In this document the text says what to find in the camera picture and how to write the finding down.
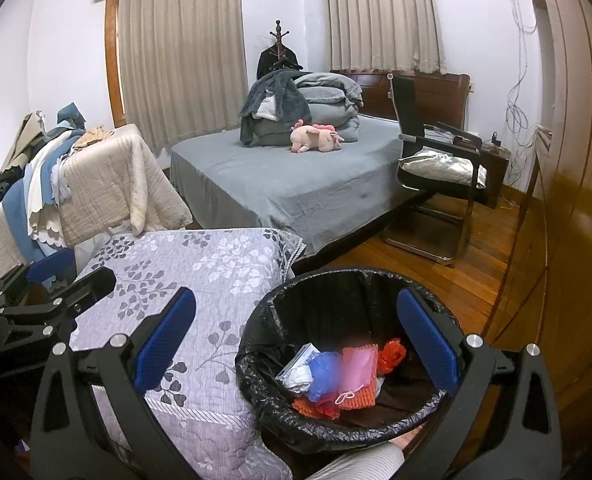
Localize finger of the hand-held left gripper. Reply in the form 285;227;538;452
0;248;75;311
0;266;117;361

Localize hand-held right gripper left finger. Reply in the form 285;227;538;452
30;287;197;480

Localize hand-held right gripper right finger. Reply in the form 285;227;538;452
397;287;563;480

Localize red plastic bag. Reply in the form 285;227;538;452
376;338;407;376

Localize pink foam net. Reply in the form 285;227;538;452
333;344;379;406

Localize orange foam net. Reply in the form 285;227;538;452
292;392;329;416
358;377;384;408

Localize bin with black liner bag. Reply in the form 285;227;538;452
235;267;464;480

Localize blue plastic bag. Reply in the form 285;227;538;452
303;351;344;403

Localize white tissue packet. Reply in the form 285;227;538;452
275;342;321;378

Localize white tissue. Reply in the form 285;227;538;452
281;365;317;393

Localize blue white scalloped cloth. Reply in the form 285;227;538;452
3;135;84;266

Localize floral grey covered table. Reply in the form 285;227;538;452
68;227;307;480

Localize beige quilted blanket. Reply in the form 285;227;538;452
0;124;194;281

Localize beige folded cloth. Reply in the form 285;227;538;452
0;110;46;173

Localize tan crumpled cloth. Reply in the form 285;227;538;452
73;126;116;150

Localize person's striped grey clothing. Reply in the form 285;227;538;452
303;445;407;480

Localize grey-blue cloth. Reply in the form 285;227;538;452
43;102;86;141

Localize grey chair cushion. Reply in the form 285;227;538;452
398;149;488;190

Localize wooden nightstand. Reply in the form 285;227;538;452
478;140;512;210

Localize bed with grey sheet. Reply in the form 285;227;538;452
168;115;417;261

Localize wooden wardrobe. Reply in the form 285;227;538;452
486;0;592;411

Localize pink plush toy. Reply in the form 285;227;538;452
290;120;344;154

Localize black cantilever chair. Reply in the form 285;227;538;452
381;74;489;267

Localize wooden headboard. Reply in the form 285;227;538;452
330;70;472;133

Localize wide beige curtain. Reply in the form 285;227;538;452
118;0;249;151

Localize folded grey duvet stack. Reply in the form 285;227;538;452
251;72;364;147

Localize dark grey fleece blanket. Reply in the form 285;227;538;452
239;68;313;147

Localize wooden coat rack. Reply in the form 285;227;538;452
268;20;289;73

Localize narrow beige curtain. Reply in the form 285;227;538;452
327;0;447;75

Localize wooden window frame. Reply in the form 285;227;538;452
104;0;126;128

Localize hanging wall cables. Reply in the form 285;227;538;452
503;0;539;186

